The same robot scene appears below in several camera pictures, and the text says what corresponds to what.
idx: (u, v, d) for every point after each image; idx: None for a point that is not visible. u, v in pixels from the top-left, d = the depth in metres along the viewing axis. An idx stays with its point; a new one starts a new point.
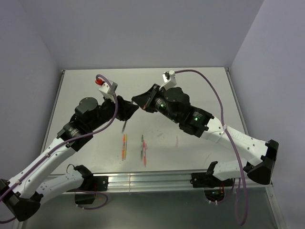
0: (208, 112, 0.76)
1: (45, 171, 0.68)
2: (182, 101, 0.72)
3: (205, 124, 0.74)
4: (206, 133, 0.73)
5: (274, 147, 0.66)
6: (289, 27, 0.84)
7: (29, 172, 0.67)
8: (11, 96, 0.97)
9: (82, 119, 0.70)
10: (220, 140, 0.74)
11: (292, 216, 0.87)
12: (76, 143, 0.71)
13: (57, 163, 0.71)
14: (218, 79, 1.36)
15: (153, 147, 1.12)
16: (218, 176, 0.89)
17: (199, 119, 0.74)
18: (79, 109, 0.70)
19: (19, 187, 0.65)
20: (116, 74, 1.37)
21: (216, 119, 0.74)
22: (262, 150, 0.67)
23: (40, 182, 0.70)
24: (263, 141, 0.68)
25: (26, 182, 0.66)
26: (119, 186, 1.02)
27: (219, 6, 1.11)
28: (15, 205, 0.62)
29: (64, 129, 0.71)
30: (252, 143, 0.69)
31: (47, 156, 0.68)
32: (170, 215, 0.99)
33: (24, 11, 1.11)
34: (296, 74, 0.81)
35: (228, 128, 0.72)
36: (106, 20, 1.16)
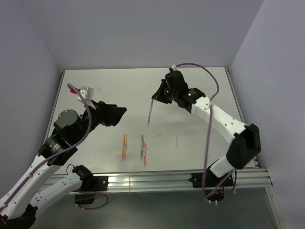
0: (201, 91, 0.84)
1: (30, 191, 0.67)
2: (175, 78, 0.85)
3: (195, 99, 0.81)
4: (194, 108, 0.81)
5: (252, 130, 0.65)
6: (290, 26, 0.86)
7: (14, 194, 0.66)
8: (11, 94, 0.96)
9: (62, 133, 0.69)
10: (205, 117, 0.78)
11: (293, 215, 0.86)
12: (59, 160, 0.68)
13: (43, 181, 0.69)
14: (217, 80, 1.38)
15: (153, 147, 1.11)
16: (215, 171, 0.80)
17: (192, 95, 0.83)
18: (58, 124, 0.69)
19: (6, 211, 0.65)
20: (117, 74, 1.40)
21: (206, 99, 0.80)
22: (238, 129, 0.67)
23: (28, 200, 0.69)
24: (242, 123, 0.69)
25: (12, 204, 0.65)
26: (119, 186, 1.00)
27: (218, 9, 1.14)
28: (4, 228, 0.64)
29: (44, 146, 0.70)
30: (230, 122, 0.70)
31: (29, 176, 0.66)
32: (169, 215, 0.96)
33: (25, 11, 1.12)
34: (296, 71, 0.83)
35: (215, 107, 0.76)
36: (108, 20, 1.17)
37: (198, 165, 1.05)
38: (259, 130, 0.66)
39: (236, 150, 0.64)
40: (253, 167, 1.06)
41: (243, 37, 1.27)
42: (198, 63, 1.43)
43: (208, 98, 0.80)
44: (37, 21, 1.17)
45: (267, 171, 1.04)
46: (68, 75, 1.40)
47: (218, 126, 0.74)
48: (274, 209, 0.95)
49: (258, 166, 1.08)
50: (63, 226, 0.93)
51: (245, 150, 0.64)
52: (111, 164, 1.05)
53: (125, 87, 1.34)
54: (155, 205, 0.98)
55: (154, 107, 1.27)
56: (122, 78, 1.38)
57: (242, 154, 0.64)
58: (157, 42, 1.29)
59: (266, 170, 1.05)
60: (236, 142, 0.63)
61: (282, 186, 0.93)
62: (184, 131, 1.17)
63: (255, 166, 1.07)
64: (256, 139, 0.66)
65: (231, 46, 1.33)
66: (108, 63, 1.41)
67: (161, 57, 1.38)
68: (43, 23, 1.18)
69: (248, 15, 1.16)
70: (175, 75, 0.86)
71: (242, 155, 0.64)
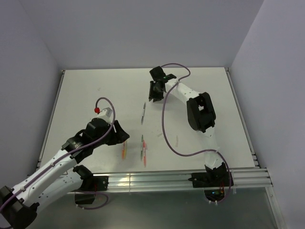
0: (174, 75, 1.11)
1: (48, 180, 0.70)
2: (155, 69, 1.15)
3: (168, 80, 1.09)
4: (167, 86, 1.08)
5: (203, 96, 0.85)
6: (290, 26, 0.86)
7: (34, 180, 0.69)
8: (11, 95, 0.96)
9: (90, 132, 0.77)
10: (175, 93, 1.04)
11: (293, 216, 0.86)
12: (79, 156, 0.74)
13: (60, 173, 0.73)
14: (217, 80, 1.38)
15: (153, 146, 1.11)
16: (208, 163, 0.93)
17: (166, 77, 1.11)
18: (90, 124, 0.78)
19: (23, 194, 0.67)
20: (117, 75, 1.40)
21: (175, 79, 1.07)
22: (193, 96, 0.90)
23: (43, 189, 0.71)
24: (197, 92, 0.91)
25: (30, 189, 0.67)
26: (119, 185, 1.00)
27: (218, 9, 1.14)
28: (17, 212, 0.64)
29: (68, 141, 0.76)
30: (189, 92, 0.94)
31: (52, 164, 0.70)
32: (170, 215, 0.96)
33: (25, 11, 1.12)
34: (297, 71, 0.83)
35: (180, 84, 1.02)
36: (107, 19, 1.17)
37: (198, 165, 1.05)
38: (209, 96, 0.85)
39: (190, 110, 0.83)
40: (253, 167, 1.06)
41: (243, 37, 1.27)
42: (198, 63, 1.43)
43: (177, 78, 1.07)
44: (37, 21, 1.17)
45: (268, 171, 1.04)
46: (68, 75, 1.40)
47: (182, 97, 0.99)
48: (275, 209, 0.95)
49: (259, 166, 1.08)
50: (63, 226, 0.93)
51: (198, 110, 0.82)
52: (111, 164, 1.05)
53: (125, 87, 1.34)
54: (155, 205, 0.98)
55: (154, 106, 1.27)
56: (122, 78, 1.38)
57: (195, 114, 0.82)
58: (157, 42, 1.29)
59: (266, 170, 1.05)
60: (188, 102, 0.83)
61: (282, 186, 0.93)
62: (184, 131, 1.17)
63: (255, 166, 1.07)
64: (209, 103, 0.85)
65: (231, 46, 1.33)
66: (108, 63, 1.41)
67: (161, 57, 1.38)
68: (43, 23, 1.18)
69: (248, 15, 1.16)
70: (154, 68, 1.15)
71: (195, 115, 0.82)
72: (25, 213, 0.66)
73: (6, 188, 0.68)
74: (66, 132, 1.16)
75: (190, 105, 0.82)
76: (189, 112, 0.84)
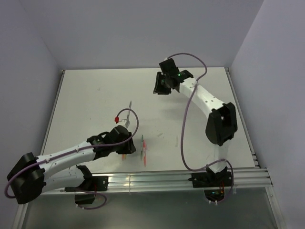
0: (190, 73, 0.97)
1: (68, 161, 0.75)
2: (166, 63, 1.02)
3: (183, 80, 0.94)
4: (182, 87, 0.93)
5: (228, 107, 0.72)
6: (290, 26, 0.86)
7: (58, 157, 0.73)
8: (11, 95, 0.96)
9: (113, 137, 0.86)
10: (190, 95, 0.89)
11: (293, 216, 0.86)
12: (97, 153, 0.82)
13: (77, 161, 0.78)
14: (217, 80, 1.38)
15: (154, 147, 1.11)
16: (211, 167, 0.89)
17: (181, 75, 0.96)
18: (116, 129, 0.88)
19: (46, 165, 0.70)
20: (117, 74, 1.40)
21: (193, 79, 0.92)
22: (216, 105, 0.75)
23: (59, 170, 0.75)
24: (221, 101, 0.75)
25: (53, 163, 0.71)
26: (119, 186, 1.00)
27: (218, 9, 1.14)
28: (34, 181, 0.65)
29: (94, 137, 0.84)
30: (210, 99, 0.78)
31: (77, 149, 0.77)
32: (169, 215, 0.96)
33: (25, 11, 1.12)
34: (297, 71, 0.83)
35: (198, 86, 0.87)
36: (107, 20, 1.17)
37: (198, 165, 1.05)
38: (235, 108, 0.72)
39: (212, 125, 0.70)
40: (253, 167, 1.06)
41: (243, 37, 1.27)
42: (198, 63, 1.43)
43: (195, 78, 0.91)
44: (37, 21, 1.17)
45: (267, 171, 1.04)
46: (68, 75, 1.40)
47: (200, 104, 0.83)
48: (275, 209, 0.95)
49: (259, 166, 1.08)
50: (63, 226, 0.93)
51: (220, 124, 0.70)
52: (111, 164, 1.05)
53: (125, 87, 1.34)
54: (155, 205, 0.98)
55: (154, 106, 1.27)
56: (122, 78, 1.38)
57: (218, 128, 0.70)
58: (157, 42, 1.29)
59: (266, 170, 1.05)
60: (211, 116, 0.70)
61: (282, 186, 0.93)
62: (185, 131, 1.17)
63: (255, 166, 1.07)
64: (233, 116, 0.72)
65: (231, 46, 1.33)
66: (108, 63, 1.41)
67: (161, 57, 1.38)
68: (43, 23, 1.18)
69: (248, 15, 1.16)
70: (166, 61, 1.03)
71: (217, 130, 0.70)
72: (39, 184, 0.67)
73: (31, 155, 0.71)
74: (66, 131, 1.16)
75: (214, 119, 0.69)
76: (211, 126, 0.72)
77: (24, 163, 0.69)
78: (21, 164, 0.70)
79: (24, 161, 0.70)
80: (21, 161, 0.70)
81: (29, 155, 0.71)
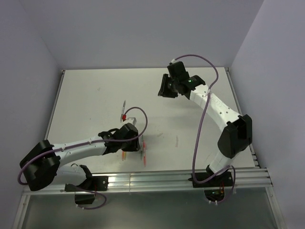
0: (202, 79, 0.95)
1: (81, 152, 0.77)
2: (176, 67, 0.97)
3: (195, 87, 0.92)
4: (193, 94, 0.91)
5: (245, 121, 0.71)
6: (290, 26, 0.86)
7: (73, 146, 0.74)
8: (11, 95, 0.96)
9: (122, 134, 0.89)
10: (202, 103, 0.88)
11: (293, 216, 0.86)
12: (107, 148, 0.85)
13: (87, 153, 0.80)
14: (217, 80, 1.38)
15: (154, 147, 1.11)
16: (213, 168, 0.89)
17: (193, 82, 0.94)
18: (126, 126, 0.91)
19: (61, 153, 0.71)
20: (117, 74, 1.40)
21: (205, 87, 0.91)
22: (232, 118, 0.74)
23: (71, 160, 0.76)
24: (237, 113, 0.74)
25: (67, 153, 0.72)
26: (119, 186, 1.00)
27: (218, 9, 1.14)
28: (51, 167, 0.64)
29: (105, 132, 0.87)
30: (226, 111, 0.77)
31: (90, 141, 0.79)
32: (169, 215, 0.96)
33: (25, 11, 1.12)
34: (297, 72, 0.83)
35: (212, 94, 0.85)
36: (107, 20, 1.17)
37: (198, 165, 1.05)
38: (251, 122, 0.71)
39: (228, 139, 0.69)
40: (253, 167, 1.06)
41: (243, 37, 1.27)
42: (198, 63, 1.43)
43: (208, 87, 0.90)
44: (37, 21, 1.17)
45: (268, 171, 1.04)
46: (68, 75, 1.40)
47: (214, 114, 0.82)
48: (275, 209, 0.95)
49: (259, 166, 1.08)
50: (63, 226, 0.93)
51: (236, 138, 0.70)
52: (111, 164, 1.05)
53: (125, 87, 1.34)
54: (155, 205, 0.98)
55: (154, 106, 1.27)
56: (122, 78, 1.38)
57: (233, 142, 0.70)
58: (157, 42, 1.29)
59: (266, 170, 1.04)
60: (227, 130, 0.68)
61: (282, 186, 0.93)
62: (185, 131, 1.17)
63: (255, 166, 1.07)
64: (249, 129, 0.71)
65: (231, 46, 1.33)
66: (108, 63, 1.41)
67: (161, 57, 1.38)
68: (44, 23, 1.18)
69: (248, 15, 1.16)
70: (176, 64, 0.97)
71: (232, 144, 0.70)
72: (53, 172, 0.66)
73: (47, 141, 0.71)
74: (66, 131, 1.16)
75: (229, 134, 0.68)
76: (225, 140, 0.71)
77: (39, 150, 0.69)
78: (35, 150, 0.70)
79: (39, 148, 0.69)
80: (36, 147, 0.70)
81: (45, 142, 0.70)
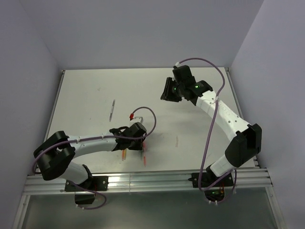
0: (208, 86, 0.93)
1: (93, 146, 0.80)
2: (183, 70, 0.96)
3: (202, 93, 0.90)
4: (200, 101, 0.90)
5: (255, 130, 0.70)
6: (290, 26, 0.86)
7: (87, 139, 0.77)
8: (11, 95, 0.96)
9: (132, 131, 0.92)
10: (209, 110, 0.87)
11: (293, 216, 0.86)
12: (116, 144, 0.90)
13: (98, 148, 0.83)
14: (217, 80, 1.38)
15: (154, 147, 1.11)
16: (215, 170, 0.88)
17: (200, 88, 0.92)
18: (136, 124, 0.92)
19: (76, 145, 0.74)
20: (117, 74, 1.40)
21: (213, 93, 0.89)
22: (240, 128, 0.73)
23: (84, 152, 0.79)
24: (246, 123, 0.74)
25: (81, 145, 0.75)
26: (119, 186, 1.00)
27: (218, 9, 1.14)
28: (66, 158, 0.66)
29: (116, 129, 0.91)
30: (234, 119, 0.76)
31: (102, 136, 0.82)
32: (169, 215, 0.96)
33: (25, 11, 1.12)
34: (297, 71, 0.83)
35: (220, 102, 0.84)
36: (107, 20, 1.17)
37: (198, 165, 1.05)
38: (261, 131, 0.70)
39: (236, 149, 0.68)
40: (253, 167, 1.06)
41: (243, 37, 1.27)
42: (198, 63, 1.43)
43: (216, 93, 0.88)
44: (37, 21, 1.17)
45: (268, 171, 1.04)
46: (68, 75, 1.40)
47: (222, 122, 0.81)
48: (275, 209, 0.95)
49: (259, 166, 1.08)
50: (62, 226, 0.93)
51: (245, 148, 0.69)
52: (111, 164, 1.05)
53: (125, 87, 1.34)
54: (155, 205, 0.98)
55: (154, 106, 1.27)
56: (122, 78, 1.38)
57: (241, 152, 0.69)
58: (157, 42, 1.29)
59: (266, 170, 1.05)
60: (236, 140, 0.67)
61: (282, 186, 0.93)
62: (185, 131, 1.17)
63: (255, 166, 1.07)
64: (258, 139, 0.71)
65: (231, 46, 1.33)
66: (108, 63, 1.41)
67: (161, 57, 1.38)
68: (44, 23, 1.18)
69: (248, 15, 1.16)
70: (182, 68, 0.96)
71: (240, 153, 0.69)
72: (66, 162, 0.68)
73: (62, 132, 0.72)
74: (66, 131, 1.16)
75: (239, 144, 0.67)
76: (234, 149, 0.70)
77: (54, 139, 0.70)
78: (50, 140, 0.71)
79: (55, 138, 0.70)
80: (51, 137, 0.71)
81: (60, 132, 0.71)
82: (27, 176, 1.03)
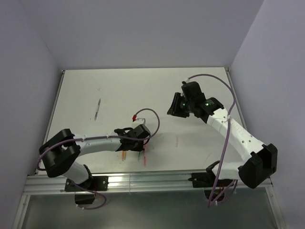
0: (219, 103, 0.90)
1: (98, 145, 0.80)
2: (192, 87, 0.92)
3: (213, 111, 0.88)
4: (212, 119, 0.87)
5: (269, 151, 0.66)
6: (290, 26, 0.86)
7: (93, 138, 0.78)
8: (11, 95, 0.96)
9: (136, 132, 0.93)
10: (221, 129, 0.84)
11: (293, 216, 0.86)
12: (122, 145, 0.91)
13: (104, 148, 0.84)
14: (217, 80, 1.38)
15: (154, 147, 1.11)
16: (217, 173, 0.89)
17: (210, 105, 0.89)
18: (141, 127, 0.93)
19: (81, 143, 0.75)
20: (117, 75, 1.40)
21: (224, 111, 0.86)
22: (255, 148, 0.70)
23: (88, 150, 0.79)
24: (261, 142, 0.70)
25: (86, 144, 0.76)
26: (119, 186, 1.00)
27: (217, 10, 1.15)
28: (71, 154, 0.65)
29: (121, 129, 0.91)
30: (248, 139, 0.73)
31: (107, 136, 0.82)
32: (169, 215, 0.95)
33: (25, 11, 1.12)
34: (296, 71, 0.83)
35: (232, 120, 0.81)
36: (107, 20, 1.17)
37: (198, 165, 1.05)
38: (276, 151, 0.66)
39: (250, 170, 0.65)
40: None
41: (242, 37, 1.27)
42: (198, 63, 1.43)
43: (226, 110, 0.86)
44: (37, 20, 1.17)
45: None
46: (68, 75, 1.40)
47: (234, 142, 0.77)
48: (274, 209, 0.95)
49: None
50: (62, 226, 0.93)
51: (260, 169, 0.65)
52: (111, 164, 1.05)
53: (125, 87, 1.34)
54: (154, 205, 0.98)
55: (154, 106, 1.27)
56: (122, 78, 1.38)
57: (258, 174, 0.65)
58: (157, 42, 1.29)
59: None
60: (252, 161, 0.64)
61: (282, 186, 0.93)
62: (185, 130, 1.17)
63: None
64: (273, 158, 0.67)
65: (231, 46, 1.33)
66: (108, 63, 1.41)
67: (161, 57, 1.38)
68: (44, 23, 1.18)
69: (248, 15, 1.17)
70: (191, 86, 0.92)
71: (256, 176, 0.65)
72: (72, 161, 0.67)
73: (68, 130, 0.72)
74: None
75: (254, 167, 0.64)
76: (248, 171, 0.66)
77: (60, 137, 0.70)
78: (55, 137, 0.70)
79: (60, 135, 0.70)
80: (57, 134, 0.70)
81: (66, 131, 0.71)
82: (27, 176, 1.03)
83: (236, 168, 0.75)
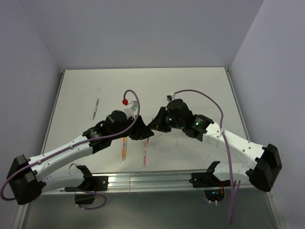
0: (209, 119, 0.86)
1: (62, 160, 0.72)
2: (180, 109, 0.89)
3: (205, 129, 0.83)
4: (206, 137, 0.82)
5: (271, 150, 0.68)
6: (290, 26, 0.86)
7: (52, 156, 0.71)
8: (11, 95, 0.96)
9: (109, 126, 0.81)
10: (218, 143, 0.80)
11: (293, 215, 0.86)
12: (96, 146, 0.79)
13: (76, 157, 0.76)
14: (217, 80, 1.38)
15: (154, 147, 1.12)
16: (218, 176, 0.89)
17: (200, 123, 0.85)
18: (110, 117, 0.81)
19: (38, 167, 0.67)
20: (117, 75, 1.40)
21: (216, 125, 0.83)
22: (257, 153, 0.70)
23: (54, 169, 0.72)
24: (260, 146, 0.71)
25: (45, 165, 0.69)
26: (119, 186, 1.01)
27: (217, 10, 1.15)
28: (28, 183, 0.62)
29: (90, 130, 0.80)
30: (248, 146, 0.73)
31: (71, 146, 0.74)
32: (169, 215, 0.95)
33: (25, 12, 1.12)
34: (296, 71, 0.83)
35: (226, 132, 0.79)
36: (107, 20, 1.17)
37: (198, 165, 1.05)
38: (277, 149, 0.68)
39: (260, 177, 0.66)
40: None
41: (242, 37, 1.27)
42: (198, 63, 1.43)
43: (217, 124, 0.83)
44: (37, 21, 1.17)
45: None
46: (68, 75, 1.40)
47: (235, 152, 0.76)
48: (275, 209, 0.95)
49: None
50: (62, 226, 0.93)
51: (269, 172, 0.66)
52: (111, 164, 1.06)
53: (125, 87, 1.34)
54: (154, 205, 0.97)
55: (154, 106, 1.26)
56: (122, 78, 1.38)
57: (268, 178, 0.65)
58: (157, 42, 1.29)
59: None
60: (259, 167, 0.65)
61: (282, 186, 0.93)
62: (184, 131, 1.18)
63: None
64: (276, 157, 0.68)
65: (231, 46, 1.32)
66: (108, 64, 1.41)
67: (161, 57, 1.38)
68: (43, 23, 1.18)
69: (248, 15, 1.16)
70: (180, 107, 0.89)
71: (267, 180, 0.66)
72: (35, 186, 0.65)
73: (22, 156, 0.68)
74: (66, 131, 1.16)
75: (262, 172, 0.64)
76: (257, 177, 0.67)
77: (16, 166, 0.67)
78: (13, 167, 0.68)
79: (16, 164, 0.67)
80: (14, 164, 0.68)
81: (21, 158, 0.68)
82: None
83: (244, 173, 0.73)
